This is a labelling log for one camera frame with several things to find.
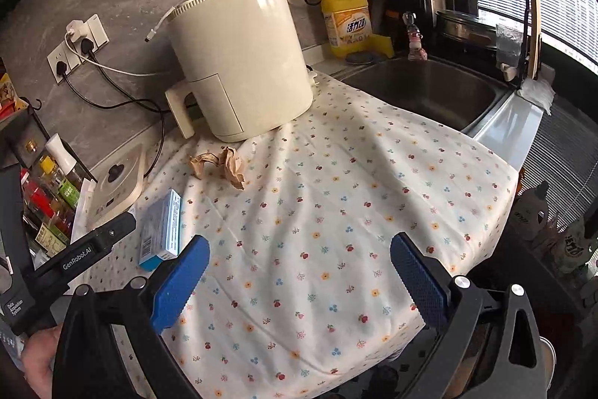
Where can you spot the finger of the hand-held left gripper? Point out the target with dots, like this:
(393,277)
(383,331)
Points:
(114,228)

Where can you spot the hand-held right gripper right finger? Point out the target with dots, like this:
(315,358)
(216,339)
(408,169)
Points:
(418,282)

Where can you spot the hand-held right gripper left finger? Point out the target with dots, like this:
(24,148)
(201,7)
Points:
(182,282)

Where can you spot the blue cardboard box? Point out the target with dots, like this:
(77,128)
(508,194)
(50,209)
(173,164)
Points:
(161,230)

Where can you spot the brown paper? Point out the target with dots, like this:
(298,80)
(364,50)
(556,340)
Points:
(231,167)

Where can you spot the person's left hand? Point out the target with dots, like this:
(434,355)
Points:
(39,361)

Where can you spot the cream appliance with black knob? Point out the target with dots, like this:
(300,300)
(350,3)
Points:
(117,193)

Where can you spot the group of seasoning bottles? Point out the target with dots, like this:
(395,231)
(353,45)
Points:
(51,202)

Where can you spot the white floral tablecloth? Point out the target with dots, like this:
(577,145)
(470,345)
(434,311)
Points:
(327,193)

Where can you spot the colourful snack packet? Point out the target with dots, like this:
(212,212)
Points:
(9,95)

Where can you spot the green white refill pouch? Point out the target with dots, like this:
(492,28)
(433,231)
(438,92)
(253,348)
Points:
(572,247)

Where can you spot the steel kitchen sink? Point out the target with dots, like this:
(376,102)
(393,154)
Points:
(420,90)

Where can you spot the narrow white window blind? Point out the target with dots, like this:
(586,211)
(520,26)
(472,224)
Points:
(560,146)

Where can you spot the white charger plug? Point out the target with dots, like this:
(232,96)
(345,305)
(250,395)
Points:
(77,33)

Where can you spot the cream air fryer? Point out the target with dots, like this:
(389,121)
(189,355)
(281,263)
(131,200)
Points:
(243,62)

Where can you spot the white paper towel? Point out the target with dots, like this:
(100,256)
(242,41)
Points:
(537,95)

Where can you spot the pink faucet attachment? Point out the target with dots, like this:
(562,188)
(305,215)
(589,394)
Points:
(415,39)

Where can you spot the crumpled clear plastic bag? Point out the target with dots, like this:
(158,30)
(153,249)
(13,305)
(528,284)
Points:
(509,43)

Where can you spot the yellow dish soap bottle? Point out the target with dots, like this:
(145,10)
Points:
(348,20)

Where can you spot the wooden cutting board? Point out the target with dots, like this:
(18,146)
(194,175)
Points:
(532,15)

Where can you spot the white wall outlet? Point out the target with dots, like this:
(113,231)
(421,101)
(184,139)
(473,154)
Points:
(60,60)
(96,27)

